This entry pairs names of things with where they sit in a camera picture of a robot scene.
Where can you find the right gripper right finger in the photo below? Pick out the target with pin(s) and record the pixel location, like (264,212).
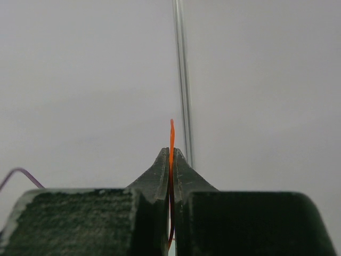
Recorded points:
(213,222)

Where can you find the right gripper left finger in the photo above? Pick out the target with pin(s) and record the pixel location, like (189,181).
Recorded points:
(93,221)

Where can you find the right aluminium frame post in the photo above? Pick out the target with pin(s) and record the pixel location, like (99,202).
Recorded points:
(183,71)

